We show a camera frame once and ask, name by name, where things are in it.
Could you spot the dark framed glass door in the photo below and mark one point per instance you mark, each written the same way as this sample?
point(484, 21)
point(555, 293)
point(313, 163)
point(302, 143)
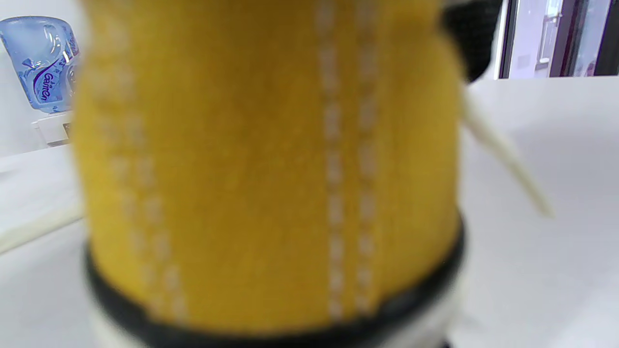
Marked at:
point(556, 38)

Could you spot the person's right hand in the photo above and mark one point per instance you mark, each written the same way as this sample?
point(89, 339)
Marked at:
point(476, 34)

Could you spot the white shoe lace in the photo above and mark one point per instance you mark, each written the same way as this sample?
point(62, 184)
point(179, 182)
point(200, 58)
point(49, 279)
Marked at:
point(38, 232)

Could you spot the yellow canvas shoe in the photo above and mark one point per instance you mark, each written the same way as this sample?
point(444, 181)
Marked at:
point(242, 169)

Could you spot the white water dispenser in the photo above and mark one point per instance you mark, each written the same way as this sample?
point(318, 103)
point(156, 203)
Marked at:
point(53, 130)

